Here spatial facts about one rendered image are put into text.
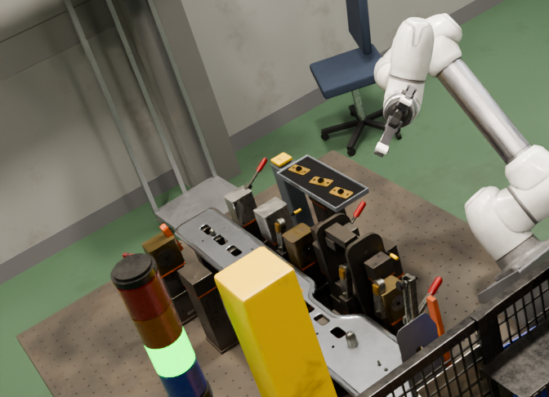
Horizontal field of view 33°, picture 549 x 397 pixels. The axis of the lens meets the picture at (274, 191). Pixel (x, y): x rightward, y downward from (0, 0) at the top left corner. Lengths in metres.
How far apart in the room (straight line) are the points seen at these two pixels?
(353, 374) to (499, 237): 0.73
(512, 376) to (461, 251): 1.55
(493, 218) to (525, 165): 0.20
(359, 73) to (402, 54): 2.84
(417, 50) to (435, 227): 1.19
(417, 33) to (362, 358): 0.93
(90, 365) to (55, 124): 2.15
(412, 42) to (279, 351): 1.30
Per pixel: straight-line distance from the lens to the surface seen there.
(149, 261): 1.43
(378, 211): 3.79
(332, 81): 5.41
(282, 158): 3.40
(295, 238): 3.11
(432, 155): 5.37
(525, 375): 1.98
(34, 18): 5.26
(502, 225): 3.09
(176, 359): 1.51
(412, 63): 2.59
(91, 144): 5.54
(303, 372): 1.54
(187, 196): 5.49
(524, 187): 3.09
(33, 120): 5.38
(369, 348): 2.74
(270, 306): 1.44
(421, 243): 3.57
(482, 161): 5.24
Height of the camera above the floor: 2.85
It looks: 32 degrees down
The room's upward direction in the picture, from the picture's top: 19 degrees counter-clockwise
